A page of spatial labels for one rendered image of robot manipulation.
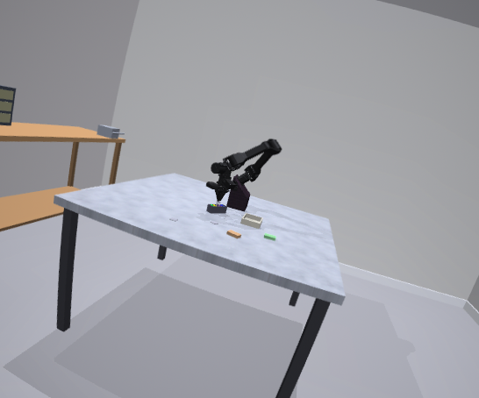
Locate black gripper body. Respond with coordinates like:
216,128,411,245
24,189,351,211
206,174,238,191

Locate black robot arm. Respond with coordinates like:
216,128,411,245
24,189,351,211
211,139,282,190

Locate white shallow tray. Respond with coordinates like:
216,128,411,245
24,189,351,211
240,213,263,229

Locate orange rectangular block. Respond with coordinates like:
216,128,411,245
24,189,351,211
226,230,241,238

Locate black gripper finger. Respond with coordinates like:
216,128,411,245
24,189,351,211
215,189,224,201
219,189,230,201

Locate small green block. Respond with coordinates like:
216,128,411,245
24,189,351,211
264,233,276,241

